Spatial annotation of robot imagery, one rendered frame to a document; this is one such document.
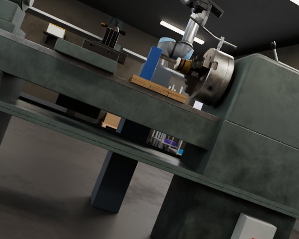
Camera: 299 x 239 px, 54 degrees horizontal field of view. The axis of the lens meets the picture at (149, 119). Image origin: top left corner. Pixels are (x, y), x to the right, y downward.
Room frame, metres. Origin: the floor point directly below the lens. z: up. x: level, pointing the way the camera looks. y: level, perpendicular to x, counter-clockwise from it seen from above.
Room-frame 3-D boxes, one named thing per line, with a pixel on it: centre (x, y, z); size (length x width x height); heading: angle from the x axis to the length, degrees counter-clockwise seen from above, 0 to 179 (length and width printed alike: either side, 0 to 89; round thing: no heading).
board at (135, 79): (1.66, 0.04, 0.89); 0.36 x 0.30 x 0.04; 9
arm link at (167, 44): (2.18, 0.08, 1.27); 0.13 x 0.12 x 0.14; 90
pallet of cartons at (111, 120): (8.38, 0.64, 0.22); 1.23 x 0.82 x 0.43; 105
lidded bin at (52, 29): (7.92, 3.22, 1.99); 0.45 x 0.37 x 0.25; 105
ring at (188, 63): (1.68, -0.08, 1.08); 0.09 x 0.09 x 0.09; 9
